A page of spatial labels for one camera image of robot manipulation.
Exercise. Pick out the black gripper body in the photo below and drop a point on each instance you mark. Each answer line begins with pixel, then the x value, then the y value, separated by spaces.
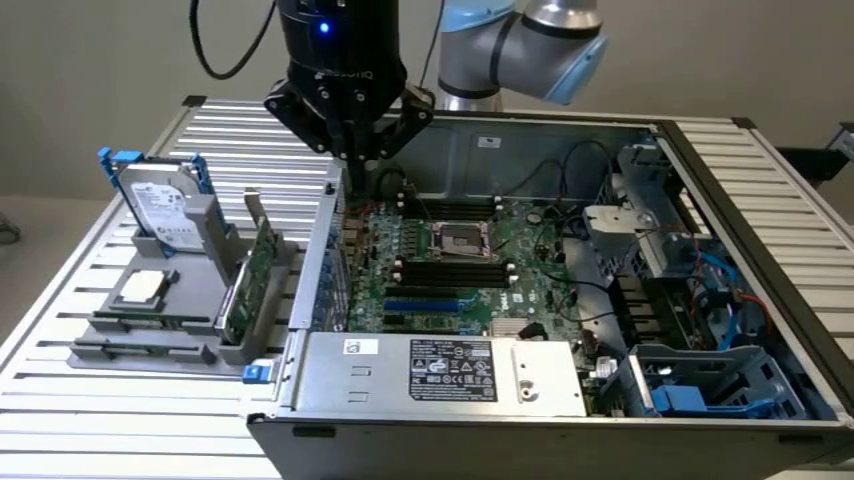
pixel 343 55

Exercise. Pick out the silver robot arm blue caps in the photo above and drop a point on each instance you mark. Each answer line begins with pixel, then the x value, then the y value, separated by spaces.
pixel 480 55

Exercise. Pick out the black RAM slot bank short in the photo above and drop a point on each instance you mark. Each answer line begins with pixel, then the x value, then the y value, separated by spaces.
pixel 454 205

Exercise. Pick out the black RAM slot bank long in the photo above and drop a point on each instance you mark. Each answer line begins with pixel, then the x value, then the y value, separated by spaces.
pixel 454 272

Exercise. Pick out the white case sticker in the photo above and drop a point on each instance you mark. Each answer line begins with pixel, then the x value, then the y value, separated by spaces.
pixel 490 142

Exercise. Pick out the blue disk caddy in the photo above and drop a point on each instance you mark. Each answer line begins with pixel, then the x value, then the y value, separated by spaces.
pixel 203 175

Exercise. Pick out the CPU socket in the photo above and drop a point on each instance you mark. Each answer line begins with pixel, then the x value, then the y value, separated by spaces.
pixel 460 239

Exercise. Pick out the coin cell battery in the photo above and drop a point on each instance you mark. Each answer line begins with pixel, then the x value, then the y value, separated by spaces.
pixel 533 217

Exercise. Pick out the silver hard disk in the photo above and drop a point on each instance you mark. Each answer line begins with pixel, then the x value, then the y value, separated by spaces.
pixel 160 205

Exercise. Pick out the green graphics card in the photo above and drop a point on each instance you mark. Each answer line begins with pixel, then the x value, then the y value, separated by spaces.
pixel 250 280

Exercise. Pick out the black expansion slot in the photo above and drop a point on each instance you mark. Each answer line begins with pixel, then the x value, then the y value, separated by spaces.
pixel 427 292

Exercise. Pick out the green motherboard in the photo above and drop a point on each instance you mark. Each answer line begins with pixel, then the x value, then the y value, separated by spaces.
pixel 520 280

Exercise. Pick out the grey parts rack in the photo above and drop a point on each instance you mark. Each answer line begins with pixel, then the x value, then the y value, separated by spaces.
pixel 200 280

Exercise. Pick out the blue expansion slot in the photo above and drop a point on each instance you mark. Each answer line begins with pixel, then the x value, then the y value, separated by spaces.
pixel 423 304

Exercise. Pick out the silver disk bay cage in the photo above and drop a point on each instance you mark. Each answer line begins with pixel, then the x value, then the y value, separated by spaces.
pixel 641 220

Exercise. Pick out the silver CPU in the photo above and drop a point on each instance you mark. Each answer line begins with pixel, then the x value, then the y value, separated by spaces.
pixel 146 286

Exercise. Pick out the silver chipset heatsink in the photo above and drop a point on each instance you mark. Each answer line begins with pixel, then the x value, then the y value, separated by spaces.
pixel 512 329

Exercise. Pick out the silver power supply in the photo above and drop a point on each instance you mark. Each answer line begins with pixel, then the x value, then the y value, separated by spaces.
pixel 434 375

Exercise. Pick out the blue case latch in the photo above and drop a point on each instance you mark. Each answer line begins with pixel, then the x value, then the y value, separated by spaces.
pixel 256 373

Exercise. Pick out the open black PC case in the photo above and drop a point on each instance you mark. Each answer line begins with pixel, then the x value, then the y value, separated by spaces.
pixel 507 445

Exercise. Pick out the grey disk bay blue latch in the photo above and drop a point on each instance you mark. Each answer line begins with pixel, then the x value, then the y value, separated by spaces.
pixel 707 380

